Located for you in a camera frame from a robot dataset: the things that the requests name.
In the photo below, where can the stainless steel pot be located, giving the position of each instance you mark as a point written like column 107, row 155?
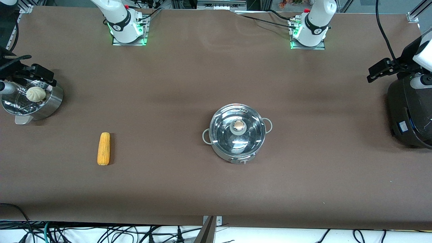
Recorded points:
column 222, row 156

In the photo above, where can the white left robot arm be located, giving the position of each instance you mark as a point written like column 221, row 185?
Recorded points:
column 314, row 23

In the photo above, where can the white steamed bun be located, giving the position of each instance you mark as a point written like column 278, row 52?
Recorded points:
column 35, row 94

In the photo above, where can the aluminium frame profile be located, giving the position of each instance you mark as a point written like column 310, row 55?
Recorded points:
column 221, row 4

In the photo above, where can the small metal edge bracket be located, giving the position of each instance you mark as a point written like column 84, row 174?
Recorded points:
column 218, row 220

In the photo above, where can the yellow corn cob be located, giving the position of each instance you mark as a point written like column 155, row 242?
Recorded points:
column 103, row 148

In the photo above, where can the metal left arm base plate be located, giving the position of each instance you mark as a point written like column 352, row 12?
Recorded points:
column 307, row 48

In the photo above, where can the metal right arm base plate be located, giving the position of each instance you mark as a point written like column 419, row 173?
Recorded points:
column 130, row 44

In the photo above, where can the steel steamer pot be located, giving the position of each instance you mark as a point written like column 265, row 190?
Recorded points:
column 50, row 101

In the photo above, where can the aluminium table corner bracket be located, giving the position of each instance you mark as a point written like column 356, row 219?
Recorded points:
column 412, row 17
column 26, row 9

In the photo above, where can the glass pot lid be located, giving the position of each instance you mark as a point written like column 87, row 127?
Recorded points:
column 222, row 131

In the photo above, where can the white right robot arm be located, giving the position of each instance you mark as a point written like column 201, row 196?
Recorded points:
column 118, row 20

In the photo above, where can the black rice cooker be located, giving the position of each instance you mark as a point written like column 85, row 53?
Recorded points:
column 411, row 114

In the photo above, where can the aluminium diagonal frame post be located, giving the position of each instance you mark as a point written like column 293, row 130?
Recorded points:
column 420, row 8

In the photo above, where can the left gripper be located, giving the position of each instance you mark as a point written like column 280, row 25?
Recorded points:
column 403, row 63

